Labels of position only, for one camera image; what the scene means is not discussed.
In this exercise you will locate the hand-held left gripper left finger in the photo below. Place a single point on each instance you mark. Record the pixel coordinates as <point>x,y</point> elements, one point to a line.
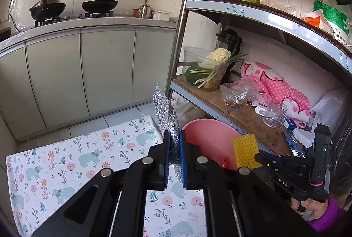
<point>167,160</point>

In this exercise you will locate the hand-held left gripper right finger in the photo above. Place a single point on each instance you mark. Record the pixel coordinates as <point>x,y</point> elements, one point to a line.
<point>183,160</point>

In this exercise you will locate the black induction cooker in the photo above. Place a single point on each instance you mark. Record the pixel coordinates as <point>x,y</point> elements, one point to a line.
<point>5,33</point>

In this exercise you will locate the yellow foam net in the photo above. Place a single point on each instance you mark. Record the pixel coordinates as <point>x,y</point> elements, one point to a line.
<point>244,149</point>

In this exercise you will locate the black wok with lid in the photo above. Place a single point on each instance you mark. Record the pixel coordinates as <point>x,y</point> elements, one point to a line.
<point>48,10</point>

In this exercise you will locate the clear plastic container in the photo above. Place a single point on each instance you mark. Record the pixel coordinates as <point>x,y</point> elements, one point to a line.
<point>192,55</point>

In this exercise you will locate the black blender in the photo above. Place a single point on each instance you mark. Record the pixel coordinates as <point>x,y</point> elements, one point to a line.
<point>229,36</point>

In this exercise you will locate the translucent white plastic bag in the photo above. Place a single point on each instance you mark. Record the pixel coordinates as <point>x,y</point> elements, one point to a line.
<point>330,105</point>

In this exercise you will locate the orange carton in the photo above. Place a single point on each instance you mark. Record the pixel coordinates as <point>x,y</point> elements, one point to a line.
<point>313,22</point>

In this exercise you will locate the metal shelf rack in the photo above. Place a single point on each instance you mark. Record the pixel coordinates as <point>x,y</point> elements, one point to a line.
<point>261,18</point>

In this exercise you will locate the pink plastic basin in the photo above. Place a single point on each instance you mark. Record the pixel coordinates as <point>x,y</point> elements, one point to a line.
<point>206,135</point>

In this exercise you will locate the kitchen counter cabinets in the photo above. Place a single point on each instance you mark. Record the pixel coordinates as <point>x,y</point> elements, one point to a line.
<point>104,66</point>

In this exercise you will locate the clear plastic bag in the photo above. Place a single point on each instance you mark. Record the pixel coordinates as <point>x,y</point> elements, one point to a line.
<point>236,94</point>

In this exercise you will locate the white barcode tag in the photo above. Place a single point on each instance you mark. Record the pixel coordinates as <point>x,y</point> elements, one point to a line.
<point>260,112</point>

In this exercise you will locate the person's right forearm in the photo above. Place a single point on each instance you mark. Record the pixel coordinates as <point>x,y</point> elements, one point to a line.
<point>332,215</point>

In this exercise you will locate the floral bear printed tablecloth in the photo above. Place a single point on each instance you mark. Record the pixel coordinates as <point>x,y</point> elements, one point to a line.
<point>82,143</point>

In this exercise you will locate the white bag with green print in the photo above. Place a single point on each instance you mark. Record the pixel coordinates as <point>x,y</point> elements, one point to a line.
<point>335,22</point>

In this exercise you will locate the glass mug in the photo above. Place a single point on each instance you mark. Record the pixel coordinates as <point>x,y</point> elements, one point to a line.
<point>275,116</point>

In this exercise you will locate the person's right hand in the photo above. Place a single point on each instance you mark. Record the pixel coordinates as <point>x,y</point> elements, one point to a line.
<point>316,209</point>

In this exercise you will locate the pink polka dot blanket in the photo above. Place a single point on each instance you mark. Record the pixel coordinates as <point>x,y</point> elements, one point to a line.
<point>277,88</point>

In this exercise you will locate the green onions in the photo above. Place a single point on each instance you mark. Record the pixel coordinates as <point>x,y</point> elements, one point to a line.
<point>209,77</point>

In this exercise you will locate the dark green vegetable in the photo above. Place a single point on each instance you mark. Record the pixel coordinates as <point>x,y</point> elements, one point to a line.
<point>194,76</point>

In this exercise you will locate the white rectangular container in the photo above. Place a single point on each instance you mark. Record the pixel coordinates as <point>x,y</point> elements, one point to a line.
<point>161,15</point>

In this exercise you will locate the white plastic bag red print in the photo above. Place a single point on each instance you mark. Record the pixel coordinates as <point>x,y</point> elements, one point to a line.
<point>187,110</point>

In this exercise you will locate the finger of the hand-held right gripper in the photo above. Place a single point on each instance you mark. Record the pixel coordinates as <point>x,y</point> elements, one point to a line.
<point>271,158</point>
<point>275,171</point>

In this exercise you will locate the silver bubble wrap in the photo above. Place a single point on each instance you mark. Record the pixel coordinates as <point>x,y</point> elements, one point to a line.
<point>162,107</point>

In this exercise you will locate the napa cabbage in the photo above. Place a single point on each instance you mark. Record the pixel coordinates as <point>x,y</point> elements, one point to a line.
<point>217,57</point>

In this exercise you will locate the metal kettle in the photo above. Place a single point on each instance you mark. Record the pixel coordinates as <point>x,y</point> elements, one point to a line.
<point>144,11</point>

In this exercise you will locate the small blue box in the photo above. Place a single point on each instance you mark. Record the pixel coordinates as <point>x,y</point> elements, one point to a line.
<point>290,123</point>

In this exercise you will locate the cardboard shelf liner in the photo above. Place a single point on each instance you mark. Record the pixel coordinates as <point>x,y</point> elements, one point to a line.
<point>247,121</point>

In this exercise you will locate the gas stove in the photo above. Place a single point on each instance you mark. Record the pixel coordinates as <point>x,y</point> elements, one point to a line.
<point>71,17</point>

